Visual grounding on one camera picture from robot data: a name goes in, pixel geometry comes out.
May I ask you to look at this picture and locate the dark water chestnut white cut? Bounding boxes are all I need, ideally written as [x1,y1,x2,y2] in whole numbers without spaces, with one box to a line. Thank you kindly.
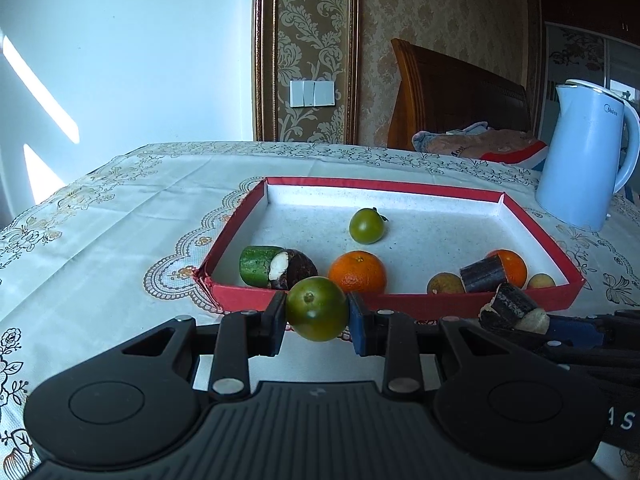
[267,249,318,291]

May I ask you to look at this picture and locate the pink printed blanket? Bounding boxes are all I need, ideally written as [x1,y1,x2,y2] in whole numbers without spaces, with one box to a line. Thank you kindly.
[425,127,548,166]

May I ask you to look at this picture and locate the red shallow cardboard box tray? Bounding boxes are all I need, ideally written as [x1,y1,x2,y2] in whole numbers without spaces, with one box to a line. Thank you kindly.
[197,176,586,321]

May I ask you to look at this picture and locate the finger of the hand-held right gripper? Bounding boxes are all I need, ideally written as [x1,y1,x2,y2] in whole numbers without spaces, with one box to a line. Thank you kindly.
[547,310,640,348]
[480,327,640,376]

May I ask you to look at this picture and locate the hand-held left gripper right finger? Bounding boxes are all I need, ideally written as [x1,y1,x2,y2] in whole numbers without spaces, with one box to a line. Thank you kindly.
[347,292,511,395]

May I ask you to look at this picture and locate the white wall switch panel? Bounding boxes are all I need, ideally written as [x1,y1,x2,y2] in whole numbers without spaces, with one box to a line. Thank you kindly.
[290,80,337,108]

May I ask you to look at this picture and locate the red cloth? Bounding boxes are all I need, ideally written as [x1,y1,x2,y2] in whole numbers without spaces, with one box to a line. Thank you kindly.
[480,140,549,171]

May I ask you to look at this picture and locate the grey blue cloth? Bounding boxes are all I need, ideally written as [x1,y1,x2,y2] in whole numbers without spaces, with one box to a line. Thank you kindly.
[411,121,490,153]

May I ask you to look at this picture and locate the dark wooden wardrobe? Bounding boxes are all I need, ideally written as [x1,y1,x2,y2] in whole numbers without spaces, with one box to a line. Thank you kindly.
[537,0,640,126]

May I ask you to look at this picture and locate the light blue electric kettle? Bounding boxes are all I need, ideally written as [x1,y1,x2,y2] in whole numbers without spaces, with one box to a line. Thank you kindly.
[535,80,640,232]

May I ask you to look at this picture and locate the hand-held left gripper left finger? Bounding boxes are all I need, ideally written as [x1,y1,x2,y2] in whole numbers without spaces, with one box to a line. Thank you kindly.
[122,291,288,401]

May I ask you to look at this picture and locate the dark wooden wall frame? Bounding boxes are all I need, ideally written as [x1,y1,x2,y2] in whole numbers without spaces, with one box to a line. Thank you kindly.
[251,0,360,145]

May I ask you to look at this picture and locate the dark sugarcane piece cream ends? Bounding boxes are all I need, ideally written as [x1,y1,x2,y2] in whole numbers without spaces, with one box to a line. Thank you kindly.
[477,282,551,336]

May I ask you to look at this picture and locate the green tomato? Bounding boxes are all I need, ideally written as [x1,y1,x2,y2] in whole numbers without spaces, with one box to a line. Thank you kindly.
[285,276,350,342]

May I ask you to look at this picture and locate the green cucumber piece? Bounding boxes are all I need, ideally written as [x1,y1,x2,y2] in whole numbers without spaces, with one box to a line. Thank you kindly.
[239,245,285,288]

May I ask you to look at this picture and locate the dark sugarcane piece grey cut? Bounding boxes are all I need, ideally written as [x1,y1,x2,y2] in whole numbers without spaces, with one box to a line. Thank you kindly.
[459,254,506,293]

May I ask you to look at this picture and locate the orange mandarin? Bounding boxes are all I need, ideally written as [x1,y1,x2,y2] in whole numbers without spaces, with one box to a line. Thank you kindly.
[486,249,528,288]
[328,250,387,295]

